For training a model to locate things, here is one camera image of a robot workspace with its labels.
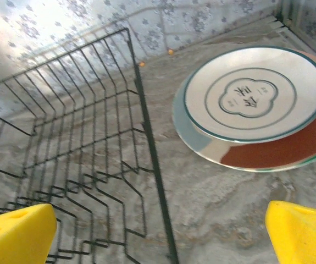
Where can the white plate green rim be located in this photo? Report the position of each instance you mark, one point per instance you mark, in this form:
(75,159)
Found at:
(256,82)

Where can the small orange crumb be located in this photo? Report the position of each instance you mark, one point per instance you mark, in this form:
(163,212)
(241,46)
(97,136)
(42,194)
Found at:
(170,51)
(141,64)

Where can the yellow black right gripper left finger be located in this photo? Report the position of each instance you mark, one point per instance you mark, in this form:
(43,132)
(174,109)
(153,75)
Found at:
(15,239)

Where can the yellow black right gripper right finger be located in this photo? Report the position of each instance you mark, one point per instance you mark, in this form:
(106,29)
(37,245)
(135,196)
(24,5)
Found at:
(303,236)

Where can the aluminium side rail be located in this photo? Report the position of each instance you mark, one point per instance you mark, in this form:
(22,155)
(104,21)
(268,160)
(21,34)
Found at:
(306,41)

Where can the blue beige red plate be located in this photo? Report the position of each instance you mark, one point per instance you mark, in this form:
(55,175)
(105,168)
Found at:
(270,154)

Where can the aluminium corner post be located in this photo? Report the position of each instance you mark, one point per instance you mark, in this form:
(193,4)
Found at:
(288,11)

